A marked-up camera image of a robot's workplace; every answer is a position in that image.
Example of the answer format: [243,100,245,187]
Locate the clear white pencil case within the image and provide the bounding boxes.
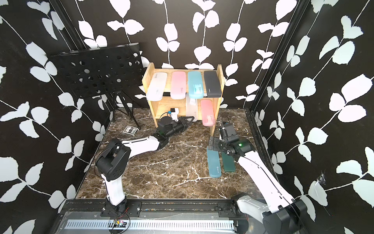
[186,95,198,122]

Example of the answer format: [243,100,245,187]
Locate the pink pencil case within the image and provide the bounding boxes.
[170,71,187,100]
[200,99,215,127]

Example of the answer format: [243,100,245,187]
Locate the teal pencil case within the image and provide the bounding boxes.
[206,146,222,178]

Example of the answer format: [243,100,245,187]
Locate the dark green pencil case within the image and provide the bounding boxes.
[221,152,236,173]

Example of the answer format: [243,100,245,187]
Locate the frosted white pencil case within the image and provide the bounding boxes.
[146,72,168,101]

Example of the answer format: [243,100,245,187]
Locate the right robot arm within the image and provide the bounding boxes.
[208,123,307,234]

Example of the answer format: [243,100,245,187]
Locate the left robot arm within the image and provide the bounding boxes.
[95,116,194,207]

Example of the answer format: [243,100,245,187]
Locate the wooden two-tier shelf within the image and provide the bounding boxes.
[142,62,226,127]

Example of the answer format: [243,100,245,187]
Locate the light blue upper pencil case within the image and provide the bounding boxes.
[188,71,204,99]

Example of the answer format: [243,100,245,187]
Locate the dark grey pencil case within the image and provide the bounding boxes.
[204,71,222,98]

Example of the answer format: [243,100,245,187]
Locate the black white tag card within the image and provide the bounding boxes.
[122,125,139,136]

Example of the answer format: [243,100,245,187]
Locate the black perforated music stand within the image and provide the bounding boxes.
[48,43,144,120]

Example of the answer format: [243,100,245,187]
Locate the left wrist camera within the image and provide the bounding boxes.
[169,108,179,122]

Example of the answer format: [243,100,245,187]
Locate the white slotted cable duct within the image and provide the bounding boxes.
[63,219,235,231]

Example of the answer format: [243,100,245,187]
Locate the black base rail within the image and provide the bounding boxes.
[61,199,244,218]

